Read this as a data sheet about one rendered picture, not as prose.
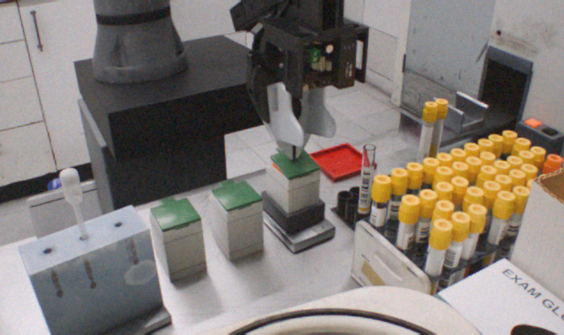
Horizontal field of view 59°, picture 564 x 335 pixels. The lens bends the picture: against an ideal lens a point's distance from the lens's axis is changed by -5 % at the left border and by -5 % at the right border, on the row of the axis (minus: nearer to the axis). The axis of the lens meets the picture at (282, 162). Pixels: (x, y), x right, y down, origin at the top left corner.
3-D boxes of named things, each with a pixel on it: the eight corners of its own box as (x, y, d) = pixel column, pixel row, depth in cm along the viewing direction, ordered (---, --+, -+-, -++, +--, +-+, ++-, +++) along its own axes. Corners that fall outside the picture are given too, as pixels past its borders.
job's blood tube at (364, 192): (363, 220, 59) (371, 143, 53) (370, 226, 58) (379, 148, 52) (353, 223, 58) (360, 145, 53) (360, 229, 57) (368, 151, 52)
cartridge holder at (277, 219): (291, 197, 63) (291, 171, 61) (335, 237, 57) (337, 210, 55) (252, 210, 61) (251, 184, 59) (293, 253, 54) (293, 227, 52)
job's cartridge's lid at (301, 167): (296, 145, 57) (297, 141, 57) (320, 171, 54) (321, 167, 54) (265, 154, 55) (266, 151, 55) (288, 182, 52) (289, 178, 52)
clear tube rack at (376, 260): (488, 213, 60) (501, 161, 56) (558, 260, 53) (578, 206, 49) (349, 275, 52) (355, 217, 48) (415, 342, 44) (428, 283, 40)
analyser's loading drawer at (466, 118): (494, 108, 81) (500, 78, 78) (527, 124, 76) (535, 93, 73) (397, 137, 72) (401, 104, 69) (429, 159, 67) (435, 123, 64)
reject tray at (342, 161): (347, 146, 74) (347, 142, 73) (376, 168, 69) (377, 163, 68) (306, 159, 71) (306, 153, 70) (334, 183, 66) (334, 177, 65)
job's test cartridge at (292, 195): (295, 198, 61) (296, 151, 57) (319, 218, 57) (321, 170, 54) (266, 208, 59) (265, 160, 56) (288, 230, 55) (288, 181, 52)
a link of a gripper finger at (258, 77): (254, 128, 50) (252, 39, 45) (246, 121, 51) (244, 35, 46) (296, 116, 52) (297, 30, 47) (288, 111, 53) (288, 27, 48)
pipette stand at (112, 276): (142, 278, 51) (125, 196, 46) (173, 322, 46) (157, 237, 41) (43, 320, 46) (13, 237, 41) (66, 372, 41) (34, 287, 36)
